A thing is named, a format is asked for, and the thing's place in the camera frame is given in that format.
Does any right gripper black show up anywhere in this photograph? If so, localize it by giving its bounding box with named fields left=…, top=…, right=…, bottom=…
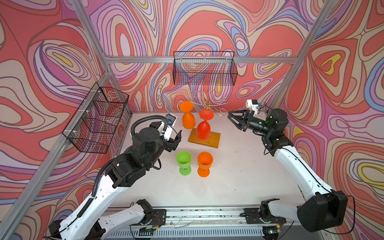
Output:
left=227, top=109, right=272, bottom=136

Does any green wine glass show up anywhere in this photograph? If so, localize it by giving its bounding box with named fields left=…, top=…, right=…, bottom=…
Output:
left=176, top=151, right=192, bottom=176

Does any orange wine glass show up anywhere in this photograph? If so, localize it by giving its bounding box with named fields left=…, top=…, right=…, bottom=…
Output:
left=180, top=102, right=196, bottom=130
left=198, top=152, right=214, bottom=178

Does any red wine glass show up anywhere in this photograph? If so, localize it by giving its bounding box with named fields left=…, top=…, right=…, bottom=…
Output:
left=196, top=109, right=214, bottom=140

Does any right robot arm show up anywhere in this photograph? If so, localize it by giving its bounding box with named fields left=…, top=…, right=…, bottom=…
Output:
left=228, top=109, right=348, bottom=233

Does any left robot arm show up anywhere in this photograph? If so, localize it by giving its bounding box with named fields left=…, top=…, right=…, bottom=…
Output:
left=46, top=114, right=182, bottom=240

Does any wooden rack base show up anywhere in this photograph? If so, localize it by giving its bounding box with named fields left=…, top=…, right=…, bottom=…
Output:
left=188, top=128, right=221, bottom=149

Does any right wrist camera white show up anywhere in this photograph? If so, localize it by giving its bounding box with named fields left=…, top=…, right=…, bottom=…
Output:
left=246, top=100, right=261, bottom=117

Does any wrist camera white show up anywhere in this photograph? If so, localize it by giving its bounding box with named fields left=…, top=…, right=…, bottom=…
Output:
left=246, top=100, right=261, bottom=117
left=163, top=114, right=177, bottom=141

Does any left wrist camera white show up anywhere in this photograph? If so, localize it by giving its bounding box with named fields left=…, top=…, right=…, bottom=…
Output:
left=163, top=114, right=177, bottom=141

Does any gold wire glass rack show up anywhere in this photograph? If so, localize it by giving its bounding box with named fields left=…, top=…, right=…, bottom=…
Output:
left=191, top=89, right=228, bottom=117

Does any black wire basket back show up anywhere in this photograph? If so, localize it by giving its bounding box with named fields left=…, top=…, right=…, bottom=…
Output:
left=173, top=50, right=238, bottom=87

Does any black wire basket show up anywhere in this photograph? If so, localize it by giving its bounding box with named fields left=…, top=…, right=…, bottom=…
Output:
left=173, top=50, right=238, bottom=87
left=62, top=83, right=129, bottom=154

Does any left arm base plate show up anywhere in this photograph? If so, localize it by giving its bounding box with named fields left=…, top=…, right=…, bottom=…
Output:
left=131, top=209, right=167, bottom=238

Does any black wire basket left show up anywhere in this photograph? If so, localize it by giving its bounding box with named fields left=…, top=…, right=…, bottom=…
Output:
left=62, top=83, right=129, bottom=154

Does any aluminium mounting rail front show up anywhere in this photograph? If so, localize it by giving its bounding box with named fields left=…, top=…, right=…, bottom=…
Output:
left=80, top=205, right=328, bottom=239

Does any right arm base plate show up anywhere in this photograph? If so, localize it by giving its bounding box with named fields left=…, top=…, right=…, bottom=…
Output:
left=240, top=208, right=287, bottom=225

